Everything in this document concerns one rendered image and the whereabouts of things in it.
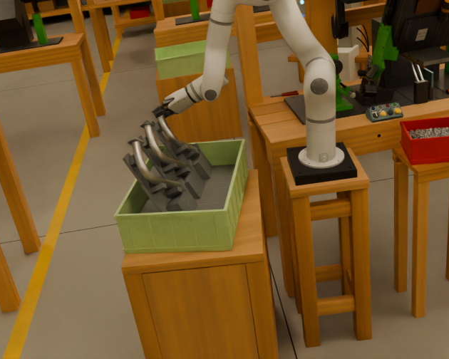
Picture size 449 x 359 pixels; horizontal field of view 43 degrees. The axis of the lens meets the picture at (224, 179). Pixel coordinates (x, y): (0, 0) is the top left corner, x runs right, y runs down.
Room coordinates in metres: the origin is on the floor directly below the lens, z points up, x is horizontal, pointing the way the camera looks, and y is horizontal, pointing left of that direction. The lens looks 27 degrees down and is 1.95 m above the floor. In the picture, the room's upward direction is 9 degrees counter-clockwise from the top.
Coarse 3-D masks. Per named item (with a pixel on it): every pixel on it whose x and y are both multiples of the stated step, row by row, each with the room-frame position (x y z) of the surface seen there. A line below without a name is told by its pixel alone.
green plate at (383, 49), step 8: (384, 32) 2.69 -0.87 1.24; (376, 40) 2.76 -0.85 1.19; (384, 40) 2.67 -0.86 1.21; (392, 40) 2.66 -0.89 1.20; (376, 48) 2.73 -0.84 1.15; (384, 48) 2.65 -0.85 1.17; (392, 48) 2.66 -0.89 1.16; (376, 56) 2.71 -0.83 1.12; (384, 56) 2.65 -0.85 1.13; (392, 56) 2.66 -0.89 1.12; (376, 64) 2.69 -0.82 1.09
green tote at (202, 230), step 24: (192, 144) 2.36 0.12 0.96; (216, 144) 2.33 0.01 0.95; (240, 144) 2.31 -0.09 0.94; (240, 168) 2.13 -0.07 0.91; (144, 192) 2.11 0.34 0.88; (240, 192) 2.05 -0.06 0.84; (120, 216) 1.80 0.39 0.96; (144, 216) 1.78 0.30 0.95; (168, 216) 1.76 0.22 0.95; (192, 216) 1.74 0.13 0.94; (216, 216) 1.73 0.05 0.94; (144, 240) 1.79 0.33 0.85; (168, 240) 1.77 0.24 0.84; (192, 240) 1.75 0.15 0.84; (216, 240) 1.73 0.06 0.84
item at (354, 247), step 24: (288, 192) 2.24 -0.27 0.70; (336, 192) 2.29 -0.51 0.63; (360, 192) 1.99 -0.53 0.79; (288, 216) 2.24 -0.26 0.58; (312, 216) 2.01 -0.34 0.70; (336, 216) 2.01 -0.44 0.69; (360, 216) 1.99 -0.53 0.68; (360, 240) 1.99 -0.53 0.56; (312, 264) 1.99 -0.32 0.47; (336, 264) 2.28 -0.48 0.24; (360, 264) 1.99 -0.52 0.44; (312, 288) 1.99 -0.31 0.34; (360, 288) 1.99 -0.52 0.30; (312, 312) 1.99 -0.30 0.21; (336, 312) 2.01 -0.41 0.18; (360, 312) 1.99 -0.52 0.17; (312, 336) 1.99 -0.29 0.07; (360, 336) 1.99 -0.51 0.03
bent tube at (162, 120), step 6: (156, 108) 2.24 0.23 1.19; (162, 120) 2.21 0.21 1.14; (162, 126) 2.20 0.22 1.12; (168, 126) 2.20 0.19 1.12; (168, 132) 2.18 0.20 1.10; (168, 138) 2.18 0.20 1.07; (174, 138) 2.18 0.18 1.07; (174, 144) 2.19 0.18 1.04; (180, 144) 2.20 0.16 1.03; (186, 144) 2.25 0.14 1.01
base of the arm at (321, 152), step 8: (312, 128) 2.09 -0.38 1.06; (320, 128) 2.08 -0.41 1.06; (328, 128) 2.08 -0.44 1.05; (312, 136) 2.10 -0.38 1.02; (320, 136) 2.08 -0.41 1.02; (328, 136) 2.08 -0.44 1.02; (312, 144) 2.10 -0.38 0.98; (320, 144) 2.08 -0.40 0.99; (328, 144) 2.08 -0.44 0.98; (304, 152) 2.18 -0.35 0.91; (312, 152) 2.10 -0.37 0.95; (320, 152) 2.09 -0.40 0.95; (328, 152) 2.09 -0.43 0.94; (336, 152) 2.15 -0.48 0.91; (304, 160) 2.12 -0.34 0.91; (312, 160) 2.11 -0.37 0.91; (320, 160) 2.09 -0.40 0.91; (328, 160) 2.09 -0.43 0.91; (336, 160) 2.08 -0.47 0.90; (320, 168) 2.05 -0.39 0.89
